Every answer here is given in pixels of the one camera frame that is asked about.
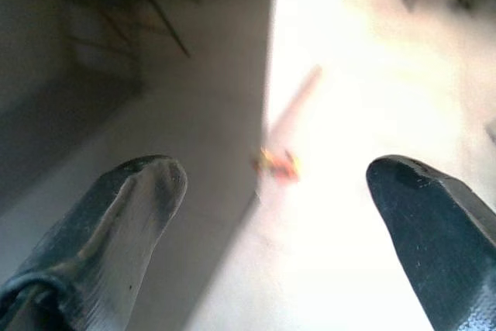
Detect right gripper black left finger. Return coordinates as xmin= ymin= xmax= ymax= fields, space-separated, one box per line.
xmin=0 ymin=154 xmax=189 ymax=331

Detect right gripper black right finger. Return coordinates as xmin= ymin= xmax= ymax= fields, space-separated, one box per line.
xmin=365 ymin=153 xmax=496 ymax=331

